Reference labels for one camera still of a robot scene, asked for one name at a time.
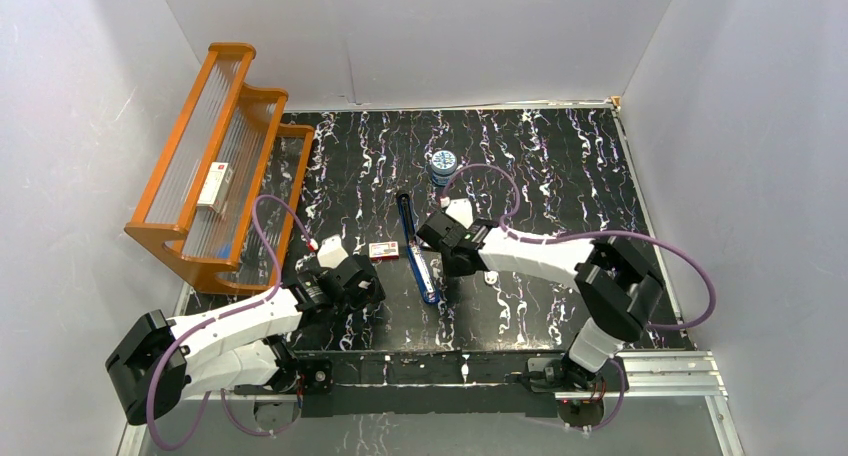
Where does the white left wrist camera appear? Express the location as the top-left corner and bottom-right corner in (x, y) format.
(308, 234), (349, 269)

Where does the blue white round tin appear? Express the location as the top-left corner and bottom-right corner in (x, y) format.
(429, 149), (458, 187)

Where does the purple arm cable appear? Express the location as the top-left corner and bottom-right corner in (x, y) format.
(439, 164), (718, 434)
(144, 194), (319, 453)

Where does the orange wooden tiered shelf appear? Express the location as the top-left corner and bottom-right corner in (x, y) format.
(125, 42), (315, 296)

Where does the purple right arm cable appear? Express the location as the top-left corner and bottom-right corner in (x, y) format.
(439, 164), (718, 434)

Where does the red white staples box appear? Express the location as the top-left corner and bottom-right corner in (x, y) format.
(368, 241), (400, 261)

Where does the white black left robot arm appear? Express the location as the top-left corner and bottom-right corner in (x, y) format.
(105, 254), (385, 426)

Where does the blue black stapler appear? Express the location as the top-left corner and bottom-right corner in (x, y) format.
(395, 192), (440, 305)

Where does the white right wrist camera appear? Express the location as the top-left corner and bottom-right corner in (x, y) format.
(440, 196), (474, 229)

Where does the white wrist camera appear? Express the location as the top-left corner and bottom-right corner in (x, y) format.
(440, 196), (474, 229)
(308, 234), (349, 269)

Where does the white light-blue staple remover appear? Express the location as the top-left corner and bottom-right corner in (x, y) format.
(484, 271), (499, 286)

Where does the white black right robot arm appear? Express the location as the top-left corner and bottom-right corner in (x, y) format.
(416, 211), (665, 393)

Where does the white red box on shelf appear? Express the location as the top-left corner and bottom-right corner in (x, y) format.
(197, 162), (233, 214)

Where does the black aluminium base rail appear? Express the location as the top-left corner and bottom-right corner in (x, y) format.
(154, 343), (727, 430)

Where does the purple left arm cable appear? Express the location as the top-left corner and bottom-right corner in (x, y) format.
(144, 194), (319, 453)

